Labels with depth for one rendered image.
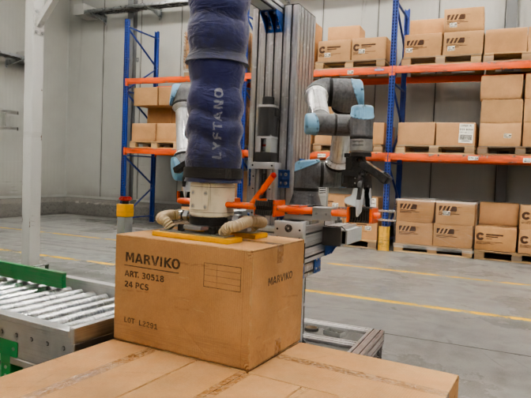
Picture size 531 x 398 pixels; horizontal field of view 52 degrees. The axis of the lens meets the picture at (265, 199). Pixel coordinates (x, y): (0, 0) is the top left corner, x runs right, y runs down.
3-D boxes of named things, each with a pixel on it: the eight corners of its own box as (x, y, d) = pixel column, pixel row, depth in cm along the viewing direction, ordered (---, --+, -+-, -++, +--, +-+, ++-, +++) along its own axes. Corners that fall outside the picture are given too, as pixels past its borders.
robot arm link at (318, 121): (302, 73, 225) (306, 111, 182) (328, 74, 225) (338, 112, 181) (300, 100, 230) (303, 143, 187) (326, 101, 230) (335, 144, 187)
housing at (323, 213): (310, 219, 183) (311, 206, 183) (318, 218, 189) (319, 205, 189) (330, 221, 180) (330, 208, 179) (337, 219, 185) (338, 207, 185)
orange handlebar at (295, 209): (152, 203, 217) (152, 194, 216) (197, 200, 243) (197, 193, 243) (378, 222, 172) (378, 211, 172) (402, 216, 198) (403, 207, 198)
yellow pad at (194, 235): (151, 235, 203) (152, 222, 202) (168, 233, 211) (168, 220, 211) (227, 245, 186) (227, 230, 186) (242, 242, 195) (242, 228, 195)
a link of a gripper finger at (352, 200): (343, 215, 176) (348, 189, 179) (360, 217, 173) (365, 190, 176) (340, 212, 174) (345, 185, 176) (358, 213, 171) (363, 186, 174)
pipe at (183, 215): (155, 226, 204) (156, 211, 204) (194, 221, 226) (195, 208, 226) (231, 234, 188) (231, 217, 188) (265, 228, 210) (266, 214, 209)
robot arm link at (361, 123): (371, 107, 182) (376, 104, 173) (370, 140, 182) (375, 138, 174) (348, 107, 182) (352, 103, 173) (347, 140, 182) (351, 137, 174)
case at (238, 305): (113, 338, 206) (115, 234, 204) (178, 315, 241) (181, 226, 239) (248, 371, 177) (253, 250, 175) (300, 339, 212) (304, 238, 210)
